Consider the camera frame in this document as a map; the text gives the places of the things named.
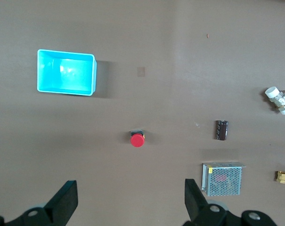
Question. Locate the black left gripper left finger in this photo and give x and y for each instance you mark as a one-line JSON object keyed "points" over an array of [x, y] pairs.
{"points": [[64, 200]]}

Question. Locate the red push button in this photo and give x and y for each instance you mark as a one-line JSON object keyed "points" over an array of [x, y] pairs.
{"points": [[137, 140]]}

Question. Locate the blue plastic bin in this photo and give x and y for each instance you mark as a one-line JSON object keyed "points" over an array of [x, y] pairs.
{"points": [[67, 73]]}

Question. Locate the metal valve with white caps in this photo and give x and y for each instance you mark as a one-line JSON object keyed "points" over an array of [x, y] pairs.
{"points": [[277, 100]]}

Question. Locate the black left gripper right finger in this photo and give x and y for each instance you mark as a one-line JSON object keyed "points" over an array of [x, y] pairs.
{"points": [[194, 200]]}

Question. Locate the metal mesh power supply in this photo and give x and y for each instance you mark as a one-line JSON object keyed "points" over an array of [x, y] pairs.
{"points": [[223, 180]]}

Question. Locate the dark brown capacitor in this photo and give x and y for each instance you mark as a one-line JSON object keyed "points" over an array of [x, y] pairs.
{"points": [[221, 130]]}

